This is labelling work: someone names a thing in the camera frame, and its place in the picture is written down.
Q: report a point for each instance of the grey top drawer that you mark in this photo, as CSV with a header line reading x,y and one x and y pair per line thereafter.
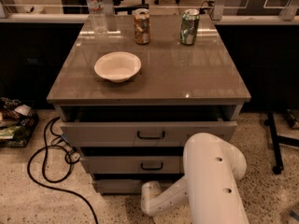
x,y
145,125

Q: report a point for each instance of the tray of snack bags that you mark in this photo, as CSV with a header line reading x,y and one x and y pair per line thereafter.
x,y
17,122

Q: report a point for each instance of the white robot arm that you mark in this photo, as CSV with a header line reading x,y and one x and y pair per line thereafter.
x,y
211,167

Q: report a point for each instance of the clear plastic water bottle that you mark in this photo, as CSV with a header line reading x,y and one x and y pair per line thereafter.
x,y
97,15

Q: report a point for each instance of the white paper bowl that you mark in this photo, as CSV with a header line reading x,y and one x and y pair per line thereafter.
x,y
117,66

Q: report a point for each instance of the black stand base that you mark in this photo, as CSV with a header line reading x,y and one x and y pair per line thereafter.
x,y
276,141

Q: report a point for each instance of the grey bottom drawer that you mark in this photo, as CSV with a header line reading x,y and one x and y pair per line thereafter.
x,y
127,183

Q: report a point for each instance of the green soda can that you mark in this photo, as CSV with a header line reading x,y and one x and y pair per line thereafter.
x,y
189,26

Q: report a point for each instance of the grey drawer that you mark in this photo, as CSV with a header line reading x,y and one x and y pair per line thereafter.
x,y
132,160
145,125
127,183

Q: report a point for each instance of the grey middle drawer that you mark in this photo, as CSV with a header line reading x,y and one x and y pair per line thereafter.
x,y
132,160

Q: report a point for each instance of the grey drawer cabinet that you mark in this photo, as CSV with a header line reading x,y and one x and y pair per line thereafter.
x,y
171,73

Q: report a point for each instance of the orange soda can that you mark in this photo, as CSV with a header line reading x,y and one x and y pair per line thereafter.
x,y
142,26

